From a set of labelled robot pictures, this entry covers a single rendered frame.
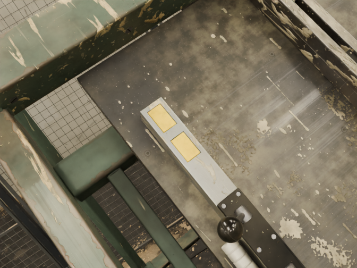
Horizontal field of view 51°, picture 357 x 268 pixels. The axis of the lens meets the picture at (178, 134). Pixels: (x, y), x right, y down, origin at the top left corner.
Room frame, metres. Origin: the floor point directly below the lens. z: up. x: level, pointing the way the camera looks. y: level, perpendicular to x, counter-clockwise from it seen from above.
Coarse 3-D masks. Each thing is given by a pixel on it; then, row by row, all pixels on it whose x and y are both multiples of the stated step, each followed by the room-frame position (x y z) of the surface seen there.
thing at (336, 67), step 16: (256, 0) 0.81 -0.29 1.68; (272, 0) 0.76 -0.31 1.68; (288, 0) 0.74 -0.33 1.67; (304, 0) 0.73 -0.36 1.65; (272, 16) 0.78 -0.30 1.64; (288, 16) 0.73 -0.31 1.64; (304, 16) 0.71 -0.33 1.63; (320, 16) 0.70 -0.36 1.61; (288, 32) 0.75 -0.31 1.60; (304, 32) 0.70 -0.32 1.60; (320, 32) 0.68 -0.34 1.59; (336, 32) 0.68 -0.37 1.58; (304, 48) 0.72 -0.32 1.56; (320, 48) 0.68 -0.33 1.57; (336, 48) 0.65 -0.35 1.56; (352, 48) 0.65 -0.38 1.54; (320, 64) 0.69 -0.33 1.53; (336, 64) 0.65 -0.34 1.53; (352, 64) 0.63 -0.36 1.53; (336, 80) 0.66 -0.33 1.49; (352, 80) 0.62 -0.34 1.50; (352, 96) 0.63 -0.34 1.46
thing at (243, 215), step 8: (240, 208) 0.50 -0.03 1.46; (232, 216) 0.43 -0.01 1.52; (240, 216) 0.47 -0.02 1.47; (248, 216) 0.49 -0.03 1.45; (224, 224) 0.42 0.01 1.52; (232, 224) 0.41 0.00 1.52; (240, 224) 0.41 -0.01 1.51; (224, 232) 0.41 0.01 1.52; (232, 232) 0.40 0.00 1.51; (240, 232) 0.41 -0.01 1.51; (224, 240) 0.41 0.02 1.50; (232, 240) 0.40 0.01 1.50
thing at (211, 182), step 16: (144, 112) 0.66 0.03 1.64; (176, 128) 0.63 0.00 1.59; (176, 160) 0.61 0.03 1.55; (192, 160) 0.59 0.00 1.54; (208, 160) 0.58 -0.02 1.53; (192, 176) 0.57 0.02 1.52; (208, 176) 0.56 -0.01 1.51; (224, 176) 0.56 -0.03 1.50; (208, 192) 0.54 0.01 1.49; (224, 192) 0.54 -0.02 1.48; (240, 240) 0.50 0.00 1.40; (256, 256) 0.47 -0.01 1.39
